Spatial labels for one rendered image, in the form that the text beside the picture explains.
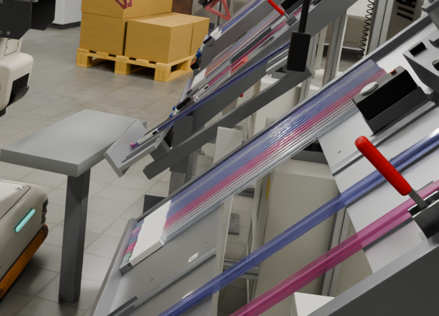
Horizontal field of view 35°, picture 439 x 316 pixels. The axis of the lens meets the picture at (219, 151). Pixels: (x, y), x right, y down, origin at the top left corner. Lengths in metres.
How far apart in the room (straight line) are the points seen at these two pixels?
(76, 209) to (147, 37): 4.16
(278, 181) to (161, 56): 4.36
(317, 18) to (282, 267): 0.76
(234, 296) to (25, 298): 0.75
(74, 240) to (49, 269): 0.34
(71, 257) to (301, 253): 0.78
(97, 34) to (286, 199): 4.65
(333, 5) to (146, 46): 4.51
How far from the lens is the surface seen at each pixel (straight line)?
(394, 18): 2.32
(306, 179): 2.07
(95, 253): 2.84
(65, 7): 8.85
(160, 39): 6.32
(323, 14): 1.97
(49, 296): 2.52
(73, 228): 2.36
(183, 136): 1.98
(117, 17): 6.44
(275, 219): 2.11
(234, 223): 3.25
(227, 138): 1.68
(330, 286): 2.18
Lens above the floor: 1.23
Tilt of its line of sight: 16 degrees down
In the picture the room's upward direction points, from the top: 8 degrees clockwise
